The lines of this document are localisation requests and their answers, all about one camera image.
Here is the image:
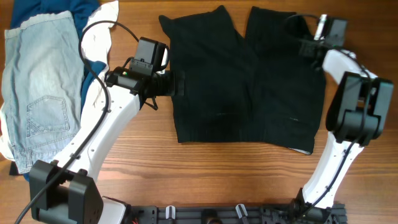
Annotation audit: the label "black shorts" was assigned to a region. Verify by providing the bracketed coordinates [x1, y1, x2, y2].
[159, 6, 326, 154]

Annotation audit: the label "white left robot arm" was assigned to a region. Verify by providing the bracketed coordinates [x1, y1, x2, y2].
[29, 67, 185, 223]

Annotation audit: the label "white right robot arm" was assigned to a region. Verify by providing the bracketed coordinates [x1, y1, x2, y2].
[295, 43, 394, 218]

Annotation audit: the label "white garment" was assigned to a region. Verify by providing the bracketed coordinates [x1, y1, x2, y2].
[1, 1, 119, 161]

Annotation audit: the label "light blue denim shorts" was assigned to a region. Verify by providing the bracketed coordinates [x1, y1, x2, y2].
[1, 11, 84, 174]

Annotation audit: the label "dark blue garment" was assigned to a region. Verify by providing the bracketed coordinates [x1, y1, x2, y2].
[1, 1, 119, 177]

